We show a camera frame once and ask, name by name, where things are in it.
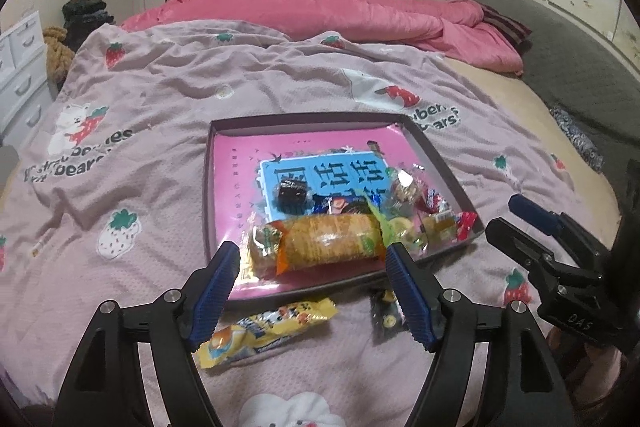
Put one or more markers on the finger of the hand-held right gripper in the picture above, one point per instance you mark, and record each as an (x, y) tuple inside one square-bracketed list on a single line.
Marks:
[(532, 212), (515, 247)]

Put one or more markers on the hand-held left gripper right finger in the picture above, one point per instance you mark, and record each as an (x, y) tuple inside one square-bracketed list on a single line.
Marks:
[(410, 297)]

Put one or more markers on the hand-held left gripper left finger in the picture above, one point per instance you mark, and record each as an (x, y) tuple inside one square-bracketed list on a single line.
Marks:
[(215, 297)]

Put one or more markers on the black snack packet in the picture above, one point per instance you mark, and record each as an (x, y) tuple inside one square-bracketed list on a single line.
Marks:
[(385, 317)]

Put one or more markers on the red candy packet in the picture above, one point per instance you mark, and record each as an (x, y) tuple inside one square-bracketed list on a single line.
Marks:
[(467, 224)]

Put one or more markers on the large clear rice cracker packet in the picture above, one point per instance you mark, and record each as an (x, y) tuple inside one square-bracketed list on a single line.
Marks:
[(262, 252)]

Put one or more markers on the clear lemon candy packet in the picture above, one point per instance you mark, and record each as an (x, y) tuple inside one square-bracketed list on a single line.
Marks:
[(407, 231)]

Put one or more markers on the green snack packet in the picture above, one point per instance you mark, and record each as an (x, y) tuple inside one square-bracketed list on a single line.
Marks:
[(382, 227)]

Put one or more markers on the small yellow snack packet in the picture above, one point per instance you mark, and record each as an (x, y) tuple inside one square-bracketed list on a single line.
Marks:
[(440, 227)]

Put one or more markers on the orange chip packet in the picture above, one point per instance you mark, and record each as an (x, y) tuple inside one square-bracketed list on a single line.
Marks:
[(330, 239)]

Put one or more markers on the small clear cracker packet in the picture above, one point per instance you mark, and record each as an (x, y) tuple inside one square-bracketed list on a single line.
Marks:
[(407, 192)]

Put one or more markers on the blue cookie packet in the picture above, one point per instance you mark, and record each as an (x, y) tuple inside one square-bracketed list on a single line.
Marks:
[(350, 207)]

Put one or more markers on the small brown cake packet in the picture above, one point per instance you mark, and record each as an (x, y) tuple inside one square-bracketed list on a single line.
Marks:
[(292, 197)]

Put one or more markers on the dark shallow cardboard box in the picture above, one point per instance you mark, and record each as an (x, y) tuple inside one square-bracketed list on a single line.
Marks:
[(300, 124)]

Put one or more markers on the person's right hand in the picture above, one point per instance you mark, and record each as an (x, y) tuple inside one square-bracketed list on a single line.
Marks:
[(610, 372)]

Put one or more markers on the blue patterned cloth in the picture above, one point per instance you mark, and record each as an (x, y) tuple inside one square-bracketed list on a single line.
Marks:
[(577, 137)]

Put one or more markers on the beige bed sheet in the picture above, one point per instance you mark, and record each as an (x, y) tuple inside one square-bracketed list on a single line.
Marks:
[(515, 107)]

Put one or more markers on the pink book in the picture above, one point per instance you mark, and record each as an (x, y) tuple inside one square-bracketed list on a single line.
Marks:
[(235, 187)]

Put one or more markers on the grey quilted headboard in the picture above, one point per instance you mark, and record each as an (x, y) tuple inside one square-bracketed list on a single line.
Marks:
[(565, 57)]

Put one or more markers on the striped dark pillow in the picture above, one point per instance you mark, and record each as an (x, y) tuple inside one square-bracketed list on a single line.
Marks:
[(507, 29)]

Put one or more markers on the pink strawberry print blanket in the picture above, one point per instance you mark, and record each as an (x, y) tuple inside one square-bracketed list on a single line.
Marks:
[(150, 107)]

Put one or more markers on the pink quilt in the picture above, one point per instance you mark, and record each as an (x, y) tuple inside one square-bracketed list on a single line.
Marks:
[(325, 12)]

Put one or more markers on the brown plush toy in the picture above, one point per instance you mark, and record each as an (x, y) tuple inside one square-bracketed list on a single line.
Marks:
[(57, 54)]

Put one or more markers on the white drawer chest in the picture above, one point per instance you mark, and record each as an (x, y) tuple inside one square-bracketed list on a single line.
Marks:
[(20, 67)]

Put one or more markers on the dark clothes pile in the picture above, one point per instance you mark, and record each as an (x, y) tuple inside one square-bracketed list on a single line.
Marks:
[(87, 22)]

